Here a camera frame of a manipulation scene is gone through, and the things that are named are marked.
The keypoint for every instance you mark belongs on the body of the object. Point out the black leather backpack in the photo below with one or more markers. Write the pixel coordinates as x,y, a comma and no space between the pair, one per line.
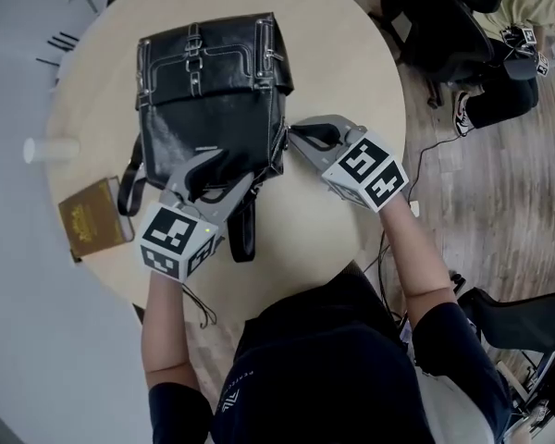
213,114

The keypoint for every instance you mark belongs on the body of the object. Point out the black mesh office chair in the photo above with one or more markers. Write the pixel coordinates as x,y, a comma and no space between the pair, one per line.
522,322

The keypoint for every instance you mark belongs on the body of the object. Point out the brown hardcover book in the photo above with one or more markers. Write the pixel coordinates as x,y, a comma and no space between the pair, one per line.
92,220

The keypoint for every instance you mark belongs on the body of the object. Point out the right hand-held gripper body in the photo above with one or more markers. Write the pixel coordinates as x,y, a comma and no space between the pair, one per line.
370,169

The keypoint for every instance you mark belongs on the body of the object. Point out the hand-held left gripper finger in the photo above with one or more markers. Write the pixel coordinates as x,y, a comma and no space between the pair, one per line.
180,176
231,199

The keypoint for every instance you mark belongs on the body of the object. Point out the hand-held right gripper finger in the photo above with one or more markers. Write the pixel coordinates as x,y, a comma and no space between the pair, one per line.
316,157
326,130

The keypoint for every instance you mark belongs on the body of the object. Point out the white paper cup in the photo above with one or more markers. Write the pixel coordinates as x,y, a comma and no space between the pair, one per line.
51,150

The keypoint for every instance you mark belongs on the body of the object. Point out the person's torso in navy shirt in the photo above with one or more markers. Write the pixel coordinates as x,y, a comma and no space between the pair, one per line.
328,363

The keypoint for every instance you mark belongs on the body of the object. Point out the white router with black antennas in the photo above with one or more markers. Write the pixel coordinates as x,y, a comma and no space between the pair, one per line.
60,42

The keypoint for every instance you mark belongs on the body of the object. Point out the person's left forearm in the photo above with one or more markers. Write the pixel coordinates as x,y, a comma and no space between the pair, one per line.
164,331

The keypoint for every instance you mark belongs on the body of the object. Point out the person's right leg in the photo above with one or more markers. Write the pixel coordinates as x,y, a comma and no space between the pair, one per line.
349,273

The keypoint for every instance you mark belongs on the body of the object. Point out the person's right forearm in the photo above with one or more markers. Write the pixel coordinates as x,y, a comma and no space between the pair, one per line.
411,257

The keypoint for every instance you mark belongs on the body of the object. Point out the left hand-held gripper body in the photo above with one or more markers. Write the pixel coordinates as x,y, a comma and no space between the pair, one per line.
171,234

